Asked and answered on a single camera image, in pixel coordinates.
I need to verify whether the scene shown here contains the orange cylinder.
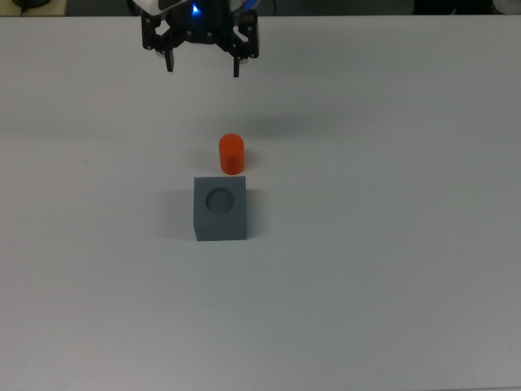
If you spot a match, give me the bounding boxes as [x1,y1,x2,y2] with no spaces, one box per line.
[218,133,245,175]

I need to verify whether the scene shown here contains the pale background object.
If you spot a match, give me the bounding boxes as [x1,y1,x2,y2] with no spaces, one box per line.
[490,0,521,14]

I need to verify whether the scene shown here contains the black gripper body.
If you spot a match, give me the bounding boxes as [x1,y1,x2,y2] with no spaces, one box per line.
[160,0,236,46]

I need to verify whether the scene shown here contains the grey block with round hole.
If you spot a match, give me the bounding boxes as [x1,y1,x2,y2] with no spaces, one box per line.
[191,176,248,243]

